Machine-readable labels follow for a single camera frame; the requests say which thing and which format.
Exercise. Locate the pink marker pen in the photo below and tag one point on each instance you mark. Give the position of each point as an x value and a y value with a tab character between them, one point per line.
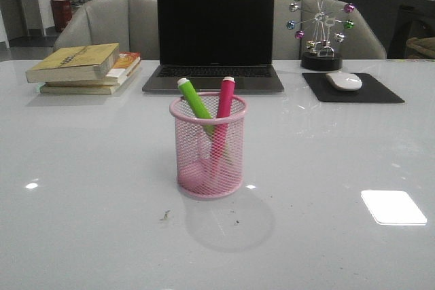
225	100

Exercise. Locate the green marker pen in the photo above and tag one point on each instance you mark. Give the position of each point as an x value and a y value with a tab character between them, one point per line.
196	104

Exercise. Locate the pink mesh pen holder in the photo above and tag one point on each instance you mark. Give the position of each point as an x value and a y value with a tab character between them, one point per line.
209	151

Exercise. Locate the grey laptop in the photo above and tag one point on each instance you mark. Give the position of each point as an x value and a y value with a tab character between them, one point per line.
207	40

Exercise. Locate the middle orange book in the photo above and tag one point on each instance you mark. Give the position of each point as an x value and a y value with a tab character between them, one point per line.
124	66

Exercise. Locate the bottom yellow book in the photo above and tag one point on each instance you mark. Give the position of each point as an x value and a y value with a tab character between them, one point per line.
81	89

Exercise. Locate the right grey chair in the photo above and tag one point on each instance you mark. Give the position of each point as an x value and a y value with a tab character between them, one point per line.
291	31

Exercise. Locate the grey chair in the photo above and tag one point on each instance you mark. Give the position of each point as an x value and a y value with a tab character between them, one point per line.
291	31
133	24

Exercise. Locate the white computer mouse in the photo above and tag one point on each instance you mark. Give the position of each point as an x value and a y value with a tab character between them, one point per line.
344	81

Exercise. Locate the left grey chair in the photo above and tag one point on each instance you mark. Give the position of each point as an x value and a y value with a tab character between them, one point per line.
133	24

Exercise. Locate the ferris wheel desk ornament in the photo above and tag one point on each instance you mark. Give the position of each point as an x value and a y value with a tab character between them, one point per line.
327	27

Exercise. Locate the black mouse pad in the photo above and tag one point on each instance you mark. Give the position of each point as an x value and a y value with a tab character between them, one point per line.
372	90

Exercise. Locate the red trash bin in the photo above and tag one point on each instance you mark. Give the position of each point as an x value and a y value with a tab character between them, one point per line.
62	13

